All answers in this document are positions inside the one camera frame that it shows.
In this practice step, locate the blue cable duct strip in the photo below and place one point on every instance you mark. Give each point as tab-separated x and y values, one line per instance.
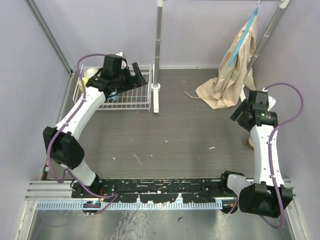
83	205

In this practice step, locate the white speckled mug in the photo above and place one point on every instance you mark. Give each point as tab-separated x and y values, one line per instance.
89	72

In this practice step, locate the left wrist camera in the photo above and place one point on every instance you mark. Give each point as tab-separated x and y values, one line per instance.
123	61

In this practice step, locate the yellow mug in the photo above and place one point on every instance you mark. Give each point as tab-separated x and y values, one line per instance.
82	83

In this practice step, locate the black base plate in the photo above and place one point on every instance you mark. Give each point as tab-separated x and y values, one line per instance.
161	190

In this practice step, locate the blue mug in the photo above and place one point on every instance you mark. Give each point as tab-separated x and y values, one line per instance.
113	96

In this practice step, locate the beige cloth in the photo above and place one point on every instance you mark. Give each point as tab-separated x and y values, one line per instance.
224	90

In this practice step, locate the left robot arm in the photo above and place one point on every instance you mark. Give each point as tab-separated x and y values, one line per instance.
62	141

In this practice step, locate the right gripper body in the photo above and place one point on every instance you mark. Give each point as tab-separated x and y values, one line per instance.
241	119

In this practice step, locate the blue clothes hanger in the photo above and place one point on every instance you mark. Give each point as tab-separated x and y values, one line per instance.
242	38

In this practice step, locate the steel cup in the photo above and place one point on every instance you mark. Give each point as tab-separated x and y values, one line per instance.
250	143

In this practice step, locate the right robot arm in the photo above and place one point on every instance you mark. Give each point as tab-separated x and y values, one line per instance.
266	195

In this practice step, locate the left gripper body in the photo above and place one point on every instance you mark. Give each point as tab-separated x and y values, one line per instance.
129	78

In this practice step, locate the white wire dish rack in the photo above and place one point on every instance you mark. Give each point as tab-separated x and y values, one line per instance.
132	97

